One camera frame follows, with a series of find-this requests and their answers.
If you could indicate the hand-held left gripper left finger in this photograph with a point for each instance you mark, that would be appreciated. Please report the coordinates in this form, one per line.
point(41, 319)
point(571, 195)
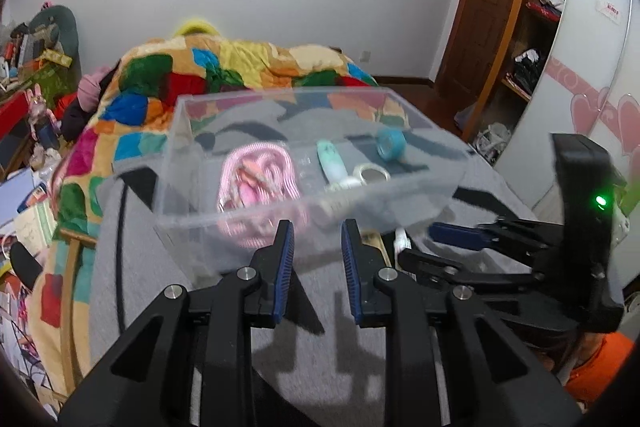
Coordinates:
point(284, 267)

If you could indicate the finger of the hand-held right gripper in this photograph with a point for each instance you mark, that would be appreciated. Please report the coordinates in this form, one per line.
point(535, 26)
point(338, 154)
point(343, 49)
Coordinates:
point(430, 263)
point(455, 234)

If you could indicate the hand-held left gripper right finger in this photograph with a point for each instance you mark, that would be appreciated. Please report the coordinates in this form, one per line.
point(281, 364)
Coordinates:
point(350, 277)

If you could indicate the clear plastic storage box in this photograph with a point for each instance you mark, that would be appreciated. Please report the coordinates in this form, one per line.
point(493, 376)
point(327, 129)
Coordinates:
point(310, 142)

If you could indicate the white shoes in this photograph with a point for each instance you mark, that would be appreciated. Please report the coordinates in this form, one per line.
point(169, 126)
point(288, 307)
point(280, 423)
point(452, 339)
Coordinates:
point(492, 138)

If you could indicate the clear tape roll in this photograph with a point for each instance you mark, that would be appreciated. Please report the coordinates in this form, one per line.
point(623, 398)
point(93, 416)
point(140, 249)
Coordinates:
point(371, 173)

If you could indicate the blue tape roll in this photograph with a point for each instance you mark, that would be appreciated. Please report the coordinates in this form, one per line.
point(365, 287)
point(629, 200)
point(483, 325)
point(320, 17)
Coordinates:
point(391, 144)

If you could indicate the teal and white tube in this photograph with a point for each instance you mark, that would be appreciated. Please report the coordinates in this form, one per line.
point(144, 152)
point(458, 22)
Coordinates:
point(332, 164)

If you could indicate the white wardrobe door pink hearts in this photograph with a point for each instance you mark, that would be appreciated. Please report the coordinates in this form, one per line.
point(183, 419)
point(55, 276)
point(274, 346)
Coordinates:
point(590, 72)

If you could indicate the wooden wardrobe shelves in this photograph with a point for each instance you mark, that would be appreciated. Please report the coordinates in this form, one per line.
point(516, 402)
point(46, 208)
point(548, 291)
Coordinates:
point(537, 32)

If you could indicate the colourful patchwork blanket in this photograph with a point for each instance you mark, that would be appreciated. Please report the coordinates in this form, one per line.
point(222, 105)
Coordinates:
point(165, 77)

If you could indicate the brown wooden door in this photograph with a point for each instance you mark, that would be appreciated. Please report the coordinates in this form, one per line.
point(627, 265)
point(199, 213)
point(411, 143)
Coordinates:
point(482, 7)

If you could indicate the pink knit hat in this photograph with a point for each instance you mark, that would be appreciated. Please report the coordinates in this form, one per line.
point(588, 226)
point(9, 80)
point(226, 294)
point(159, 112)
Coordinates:
point(92, 89)

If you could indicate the pile of books and papers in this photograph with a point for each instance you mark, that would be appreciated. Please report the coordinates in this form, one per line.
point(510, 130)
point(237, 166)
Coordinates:
point(22, 227)

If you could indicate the plush rabbit toy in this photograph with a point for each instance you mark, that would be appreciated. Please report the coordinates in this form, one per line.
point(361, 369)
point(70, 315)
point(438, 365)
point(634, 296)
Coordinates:
point(40, 114)

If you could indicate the red side table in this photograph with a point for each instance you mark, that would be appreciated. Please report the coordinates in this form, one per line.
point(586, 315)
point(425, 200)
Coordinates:
point(12, 112)

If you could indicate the green chair back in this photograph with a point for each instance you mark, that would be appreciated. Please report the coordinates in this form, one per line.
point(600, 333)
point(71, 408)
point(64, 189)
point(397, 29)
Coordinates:
point(57, 27)

